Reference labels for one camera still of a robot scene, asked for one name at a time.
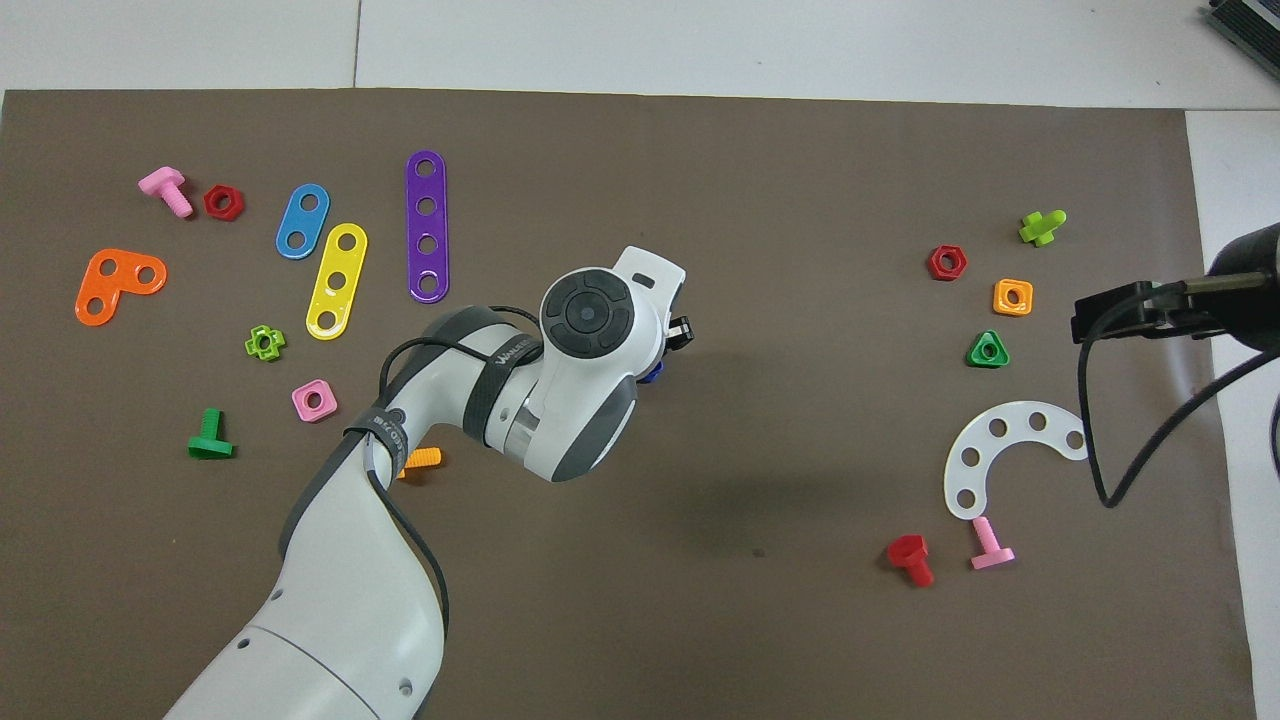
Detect brown table mat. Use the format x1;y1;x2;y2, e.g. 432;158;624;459
0;88;1259;720

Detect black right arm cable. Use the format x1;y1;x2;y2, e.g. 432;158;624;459
1078;300;1280;509

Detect white curved five-hole plate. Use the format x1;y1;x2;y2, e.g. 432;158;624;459
943;401;1091;521

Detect dark grey ribbed device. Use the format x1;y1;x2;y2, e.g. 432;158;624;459
1203;0;1280;53

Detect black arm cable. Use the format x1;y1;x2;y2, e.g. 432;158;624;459
1078;300;1280;509
365;305;546;641

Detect red plastic toy screw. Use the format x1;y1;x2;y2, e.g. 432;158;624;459
886;534;936;589

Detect blue two-hole toy strip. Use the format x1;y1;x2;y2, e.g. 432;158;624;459
275;183;331;261

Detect pink square toy nut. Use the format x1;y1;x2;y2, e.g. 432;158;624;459
291;379;339;424

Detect lime green cross screw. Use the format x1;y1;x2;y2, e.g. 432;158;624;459
1018;209;1068;247

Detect green plastic toy screw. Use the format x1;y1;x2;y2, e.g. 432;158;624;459
187;408;236;461

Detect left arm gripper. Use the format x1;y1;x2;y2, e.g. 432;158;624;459
612;246;696;352

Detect orange angled three-hole plate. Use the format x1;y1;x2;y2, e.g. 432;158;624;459
75;248;169;327

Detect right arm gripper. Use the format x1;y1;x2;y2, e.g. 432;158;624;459
1072;270;1280;349

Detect pink plastic toy screw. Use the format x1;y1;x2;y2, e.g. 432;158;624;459
138;166;195;220
970;516;1016;571

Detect purple four-hole toy strip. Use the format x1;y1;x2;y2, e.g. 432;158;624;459
405;150;451;304

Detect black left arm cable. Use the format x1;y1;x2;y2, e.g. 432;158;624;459
365;305;546;641

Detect yellow three-hole toy strip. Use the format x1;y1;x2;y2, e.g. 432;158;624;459
305;222;369;342

